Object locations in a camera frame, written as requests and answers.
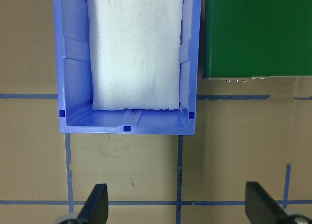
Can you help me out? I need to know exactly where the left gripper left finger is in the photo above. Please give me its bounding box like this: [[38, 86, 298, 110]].
[[77, 183, 109, 224]]

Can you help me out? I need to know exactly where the green conveyor belt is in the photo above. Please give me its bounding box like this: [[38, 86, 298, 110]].
[[203, 0, 312, 80]]

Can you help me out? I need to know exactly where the left blue plastic bin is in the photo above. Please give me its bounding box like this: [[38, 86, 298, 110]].
[[52, 0, 203, 136]]

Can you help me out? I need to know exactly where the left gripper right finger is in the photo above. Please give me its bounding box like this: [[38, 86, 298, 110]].
[[245, 182, 288, 224]]

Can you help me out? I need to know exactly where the white foam in left bin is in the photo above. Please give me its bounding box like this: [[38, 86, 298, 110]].
[[87, 0, 183, 110]]

